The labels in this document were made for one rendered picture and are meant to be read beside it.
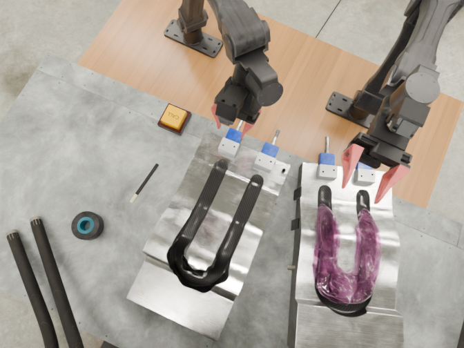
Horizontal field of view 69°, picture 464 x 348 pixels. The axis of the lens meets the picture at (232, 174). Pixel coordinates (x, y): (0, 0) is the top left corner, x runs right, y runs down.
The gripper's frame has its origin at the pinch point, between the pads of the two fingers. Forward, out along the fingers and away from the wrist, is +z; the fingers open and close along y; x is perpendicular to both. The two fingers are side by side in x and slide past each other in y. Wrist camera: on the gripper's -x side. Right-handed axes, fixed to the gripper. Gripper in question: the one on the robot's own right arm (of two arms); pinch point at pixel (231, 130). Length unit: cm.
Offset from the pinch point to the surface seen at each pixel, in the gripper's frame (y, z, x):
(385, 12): 41, 12, 182
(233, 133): -0.7, 7.4, 8.1
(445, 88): 89, 31, 150
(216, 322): 15.4, 35.1, -31.0
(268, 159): 11.3, 8.1, 4.5
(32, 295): -31, 41, -43
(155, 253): -5.4, 24.0, -26.3
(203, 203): -0.5, 20.3, -9.0
